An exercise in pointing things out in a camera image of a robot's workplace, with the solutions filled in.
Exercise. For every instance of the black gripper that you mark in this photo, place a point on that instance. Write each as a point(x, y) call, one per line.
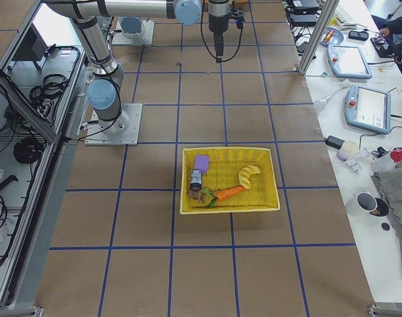
point(217, 24)

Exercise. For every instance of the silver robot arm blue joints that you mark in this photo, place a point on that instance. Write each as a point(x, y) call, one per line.
point(84, 17)

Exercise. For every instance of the brass cylinder part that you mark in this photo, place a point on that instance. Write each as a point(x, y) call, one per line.
point(328, 36)

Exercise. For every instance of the blue plate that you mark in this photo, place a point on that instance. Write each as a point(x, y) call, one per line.
point(337, 38)

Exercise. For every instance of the purple block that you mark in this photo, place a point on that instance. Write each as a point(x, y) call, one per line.
point(201, 163)

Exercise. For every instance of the upper blue teach pendant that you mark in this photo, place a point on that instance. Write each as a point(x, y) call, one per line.
point(348, 62)

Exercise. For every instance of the blue teach pendant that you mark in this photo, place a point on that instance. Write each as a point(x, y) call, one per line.
point(348, 62)
point(369, 109)

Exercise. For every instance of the yellow toy croissant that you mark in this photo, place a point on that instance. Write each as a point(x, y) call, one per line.
point(245, 174)

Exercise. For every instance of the yellow wicker basket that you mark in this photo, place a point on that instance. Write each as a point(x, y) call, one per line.
point(224, 166)

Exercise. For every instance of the small dark bottle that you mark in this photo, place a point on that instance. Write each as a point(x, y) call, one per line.
point(196, 180)

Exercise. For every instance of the brown toy figure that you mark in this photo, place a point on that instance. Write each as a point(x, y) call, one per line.
point(197, 195)

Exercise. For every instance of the toy carrot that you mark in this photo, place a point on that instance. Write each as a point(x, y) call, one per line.
point(222, 194)

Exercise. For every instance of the lower blue teach pendant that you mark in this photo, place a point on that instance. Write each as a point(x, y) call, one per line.
point(369, 109)

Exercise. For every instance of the white purple cup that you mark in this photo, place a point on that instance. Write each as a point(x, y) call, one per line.
point(347, 150)

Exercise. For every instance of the person in black clothes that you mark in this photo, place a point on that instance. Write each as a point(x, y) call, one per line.
point(389, 27)

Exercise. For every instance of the black monitor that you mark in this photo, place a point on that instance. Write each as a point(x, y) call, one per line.
point(31, 49)

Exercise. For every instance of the red round object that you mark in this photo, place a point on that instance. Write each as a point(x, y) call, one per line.
point(396, 155)

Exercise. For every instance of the white mug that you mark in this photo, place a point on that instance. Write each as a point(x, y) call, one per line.
point(367, 202)

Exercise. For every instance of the aluminium frame post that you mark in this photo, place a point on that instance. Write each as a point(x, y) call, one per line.
point(323, 21)

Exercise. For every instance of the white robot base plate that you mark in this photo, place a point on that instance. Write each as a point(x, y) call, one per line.
point(125, 130)

